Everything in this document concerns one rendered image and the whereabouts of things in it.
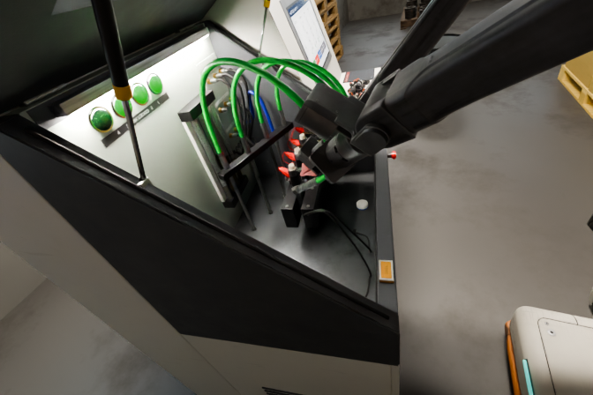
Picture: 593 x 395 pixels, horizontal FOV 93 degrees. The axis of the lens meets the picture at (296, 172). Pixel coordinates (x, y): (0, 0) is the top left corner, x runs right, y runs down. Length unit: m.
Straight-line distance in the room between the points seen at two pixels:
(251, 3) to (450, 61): 0.80
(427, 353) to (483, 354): 0.23
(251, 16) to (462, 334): 1.62
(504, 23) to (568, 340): 1.34
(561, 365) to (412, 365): 0.54
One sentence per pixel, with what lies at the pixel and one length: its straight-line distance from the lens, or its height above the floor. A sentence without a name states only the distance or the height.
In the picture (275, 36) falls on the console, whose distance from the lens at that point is 1.02.
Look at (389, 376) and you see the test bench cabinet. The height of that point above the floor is 0.72.
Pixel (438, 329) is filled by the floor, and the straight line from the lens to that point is 1.71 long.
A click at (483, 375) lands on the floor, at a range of 1.68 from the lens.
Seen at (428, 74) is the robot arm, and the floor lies 1.43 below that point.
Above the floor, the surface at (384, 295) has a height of 0.95.
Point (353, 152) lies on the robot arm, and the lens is 0.42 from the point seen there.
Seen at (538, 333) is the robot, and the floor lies 0.28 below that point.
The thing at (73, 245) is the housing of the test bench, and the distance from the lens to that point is 0.75.
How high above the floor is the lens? 1.54
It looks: 36 degrees down
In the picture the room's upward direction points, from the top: 15 degrees counter-clockwise
